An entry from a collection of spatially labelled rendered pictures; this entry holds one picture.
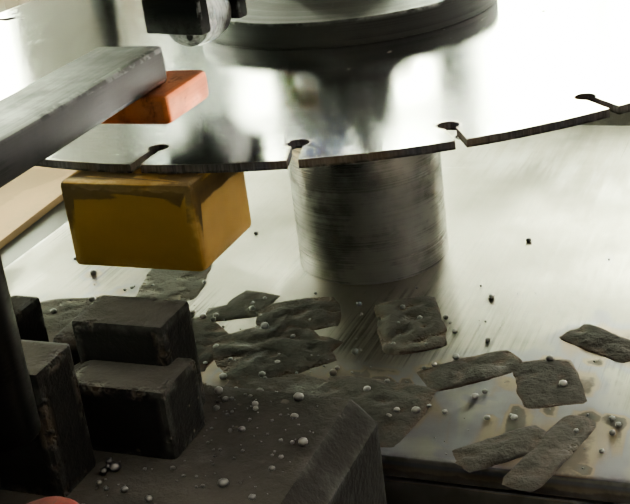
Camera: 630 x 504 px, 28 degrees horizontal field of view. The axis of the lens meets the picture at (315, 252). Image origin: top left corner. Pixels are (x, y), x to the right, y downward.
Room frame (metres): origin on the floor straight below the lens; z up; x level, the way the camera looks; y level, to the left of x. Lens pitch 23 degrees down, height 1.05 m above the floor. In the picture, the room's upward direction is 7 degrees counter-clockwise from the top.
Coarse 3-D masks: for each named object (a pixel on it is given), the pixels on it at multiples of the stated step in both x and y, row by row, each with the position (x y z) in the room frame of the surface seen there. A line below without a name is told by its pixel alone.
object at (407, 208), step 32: (384, 160) 0.44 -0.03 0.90; (416, 160) 0.44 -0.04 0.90; (320, 192) 0.44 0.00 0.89; (352, 192) 0.44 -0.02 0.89; (384, 192) 0.44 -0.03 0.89; (416, 192) 0.44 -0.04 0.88; (320, 224) 0.44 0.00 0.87; (352, 224) 0.44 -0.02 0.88; (384, 224) 0.44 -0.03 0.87; (416, 224) 0.44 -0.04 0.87; (320, 256) 0.44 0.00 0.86; (352, 256) 0.44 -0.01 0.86; (384, 256) 0.44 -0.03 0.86; (416, 256) 0.44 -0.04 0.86
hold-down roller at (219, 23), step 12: (216, 0) 0.38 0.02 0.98; (228, 0) 0.39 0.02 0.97; (216, 12) 0.38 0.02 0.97; (228, 12) 0.39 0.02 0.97; (216, 24) 0.38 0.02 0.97; (228, 24) 0.39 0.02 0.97; (180, 36) 0.39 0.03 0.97; (192, 36) 0.38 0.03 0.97; (204, 36) 0.38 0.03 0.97; (216, 36) 0.39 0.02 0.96
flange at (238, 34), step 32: (256, 0) 0.45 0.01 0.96; (288, 0) 0.44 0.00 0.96; (320, 0) 0.43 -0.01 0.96; (352, 0) 0.43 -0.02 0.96; (384, 0) 0.42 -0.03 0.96; (416, 0) 0.42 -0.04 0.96; (448, 0) 0.42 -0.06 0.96; (480, 0) 0.43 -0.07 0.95; (224, 32) 0.43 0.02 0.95; (256, 32) 0.42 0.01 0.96; (288, 32) 0.41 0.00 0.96; (320, 32) 0.41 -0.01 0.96; (352, 32) 0.41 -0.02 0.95; (384, 32) 0.41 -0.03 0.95; (416, 32) 0.41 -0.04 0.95
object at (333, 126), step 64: (64, 0) 0.55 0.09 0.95; (128, 0) 0.53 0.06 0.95; (512, 0) 0.44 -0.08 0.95; (576, 0) 0.43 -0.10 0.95; (0, 64) 0.45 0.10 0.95; (64, 64) 0.44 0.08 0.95; (192, 64) 0.41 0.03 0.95; (256, 64) 0.40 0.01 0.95; (320, 64) 0.39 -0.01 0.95; (384, 64) 0.38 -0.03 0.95; (448, 64) 0.37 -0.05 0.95; (512, 64) 0.36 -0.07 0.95; (576, 64) 0.35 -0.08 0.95; (128, 128) 0.35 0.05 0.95; (192, 128) 0.34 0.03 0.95; (256, 128) 0.33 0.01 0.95; (320, 128) 0.32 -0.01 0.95; (384, 128) 0.32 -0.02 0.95; (448, 128) 0.32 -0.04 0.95; (512, 128) 0.30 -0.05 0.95
